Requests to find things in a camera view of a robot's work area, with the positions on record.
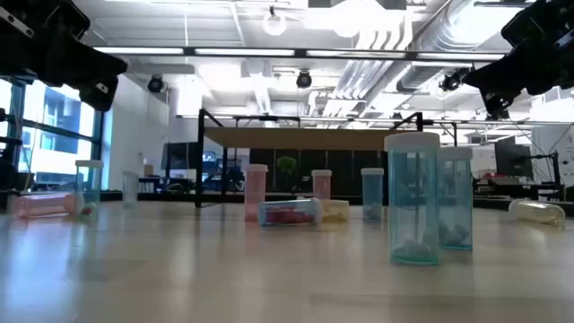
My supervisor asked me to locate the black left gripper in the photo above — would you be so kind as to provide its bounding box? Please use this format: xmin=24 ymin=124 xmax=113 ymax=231
xmin=0 ymin=0 xmax=129 ymax=88

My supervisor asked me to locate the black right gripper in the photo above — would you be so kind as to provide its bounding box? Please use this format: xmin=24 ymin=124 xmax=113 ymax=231
xmin=462 ymin=0 xmax=574 ymax=96

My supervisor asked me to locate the green bottle with red pills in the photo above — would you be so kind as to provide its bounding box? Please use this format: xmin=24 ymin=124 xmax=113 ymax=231
xmin=74 ymin=160 xmax=104 ymax=217

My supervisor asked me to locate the yellow medicine bottle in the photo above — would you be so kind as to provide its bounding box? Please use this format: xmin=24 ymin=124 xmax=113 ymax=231
xmin=320 ymin=198 xmax=351 ymax=223
xmin=508 ymin=198 xmax=567 ymax=227

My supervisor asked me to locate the green bottle with white pills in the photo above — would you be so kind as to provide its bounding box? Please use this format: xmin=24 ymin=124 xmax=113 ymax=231
xmin=383 ymin=131 xmax=441 ymax=266

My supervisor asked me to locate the blue medicine bottle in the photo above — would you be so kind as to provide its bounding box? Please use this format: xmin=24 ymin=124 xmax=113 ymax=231
xmin=360 ymin=167 xmax=386 ymax=223

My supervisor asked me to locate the short pink medicine bottle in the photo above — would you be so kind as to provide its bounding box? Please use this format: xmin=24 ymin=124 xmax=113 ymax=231
xmin=310 ymin=169 xmax=334 ymax=202

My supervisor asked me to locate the blue bottle with red pills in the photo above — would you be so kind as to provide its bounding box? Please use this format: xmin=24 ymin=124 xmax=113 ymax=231
xmin=257 ymin=197 xmax=324 ymax=228

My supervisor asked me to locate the black computer monitor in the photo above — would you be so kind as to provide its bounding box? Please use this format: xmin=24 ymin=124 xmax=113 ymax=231
xmin=494 ymin=135 xmax=534 ymax=179
xmin=161 ymin=142 xmax=201 ymax=171

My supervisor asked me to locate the small clear vial left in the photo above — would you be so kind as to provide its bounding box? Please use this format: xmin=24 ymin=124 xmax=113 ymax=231
xmin=121 ymin=170 xmax=140 ymax=208

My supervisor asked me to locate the blue bottle with white pills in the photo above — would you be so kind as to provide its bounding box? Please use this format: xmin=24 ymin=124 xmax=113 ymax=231
xmin=438 ymin=146 xmax=474 ymax=251

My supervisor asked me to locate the long ceiling light bar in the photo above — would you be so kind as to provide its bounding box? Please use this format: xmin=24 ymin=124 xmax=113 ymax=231
xmin=91 ymin=44 xmax=510 ymax=63

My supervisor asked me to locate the black cabinet row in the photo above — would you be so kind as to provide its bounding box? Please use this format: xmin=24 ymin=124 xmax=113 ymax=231
xmin=248 ymin=148 xmax=390 ymax=197

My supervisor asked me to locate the small green tree plant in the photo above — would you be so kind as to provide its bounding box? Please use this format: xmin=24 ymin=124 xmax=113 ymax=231
xmin=275 ymin=155 xmax=299 ymax=193

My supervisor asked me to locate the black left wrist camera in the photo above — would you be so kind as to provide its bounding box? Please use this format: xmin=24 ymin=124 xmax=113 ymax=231
xmin=79 ymin=78 xmax=120 ymax=112

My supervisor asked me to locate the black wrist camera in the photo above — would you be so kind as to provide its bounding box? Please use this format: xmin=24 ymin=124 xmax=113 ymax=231
xmin=79 ymin=78 xmax=120 ymax=112
xmin=479 ymin=88 xmax=521 ymax=118

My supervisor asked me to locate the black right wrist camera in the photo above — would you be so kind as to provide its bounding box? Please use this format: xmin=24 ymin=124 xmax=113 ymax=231
xmin=479 ymin=88 xmax=521 ymax=118

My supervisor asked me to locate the silver ventilation duct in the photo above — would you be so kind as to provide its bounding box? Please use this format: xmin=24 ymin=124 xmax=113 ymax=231
xmin=396 ymin=0 xmax=508 ymax=93

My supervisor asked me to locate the white ring lamp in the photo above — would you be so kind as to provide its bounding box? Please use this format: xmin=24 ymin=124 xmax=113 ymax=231
xmin=262 ymin=4 xmax=288 ymax=37

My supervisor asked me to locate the wooden shelf black frame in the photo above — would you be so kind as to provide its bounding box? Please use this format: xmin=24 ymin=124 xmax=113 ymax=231
xmin=195 ymin=108 xmax=459 ymax=209

